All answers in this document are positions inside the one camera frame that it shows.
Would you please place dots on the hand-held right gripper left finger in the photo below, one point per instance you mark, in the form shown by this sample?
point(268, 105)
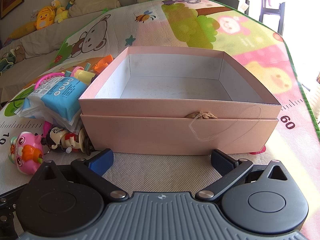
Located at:
point(101, 164)

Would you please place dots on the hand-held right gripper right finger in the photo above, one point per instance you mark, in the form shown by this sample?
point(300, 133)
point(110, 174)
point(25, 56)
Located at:
point(221, 162)

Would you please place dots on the pink cardboard box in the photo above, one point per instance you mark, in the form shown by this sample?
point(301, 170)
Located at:
point(162, 135)

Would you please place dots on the blue wet wipes pack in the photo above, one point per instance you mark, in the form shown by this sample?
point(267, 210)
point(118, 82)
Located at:
point(60, 97)

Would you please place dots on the pink round toy yellow base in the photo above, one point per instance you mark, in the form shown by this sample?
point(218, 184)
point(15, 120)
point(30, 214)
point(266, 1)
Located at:
point(85, 76)

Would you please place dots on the pink plastic basket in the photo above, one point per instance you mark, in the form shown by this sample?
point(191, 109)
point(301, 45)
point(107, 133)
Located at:
point(39, 81)

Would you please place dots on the wind-up doll toy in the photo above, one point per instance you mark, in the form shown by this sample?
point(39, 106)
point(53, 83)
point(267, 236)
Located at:
point(65, 138)

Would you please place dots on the pink pig toy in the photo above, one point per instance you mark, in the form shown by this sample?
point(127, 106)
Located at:
point(25, 152)

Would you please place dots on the orange plastic toy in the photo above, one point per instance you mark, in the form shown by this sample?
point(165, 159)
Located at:
point(102, 63)

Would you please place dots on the printed cartoon play mat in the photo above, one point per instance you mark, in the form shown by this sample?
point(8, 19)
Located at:
point(250, 62)

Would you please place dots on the green cloth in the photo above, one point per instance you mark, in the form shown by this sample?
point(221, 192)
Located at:
point(6, 63)

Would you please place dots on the small brown plush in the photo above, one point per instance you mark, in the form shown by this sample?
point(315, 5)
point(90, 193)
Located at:
point(18, 52)

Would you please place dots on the beige sofa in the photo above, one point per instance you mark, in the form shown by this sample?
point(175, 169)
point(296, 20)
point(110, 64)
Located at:
point(32, 40)

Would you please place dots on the long yellow plush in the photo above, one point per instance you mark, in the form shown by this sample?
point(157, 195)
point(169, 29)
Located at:
point(22, 30)

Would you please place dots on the small yellow duck plush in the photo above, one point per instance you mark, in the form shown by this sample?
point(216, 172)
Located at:
point(60, 11)

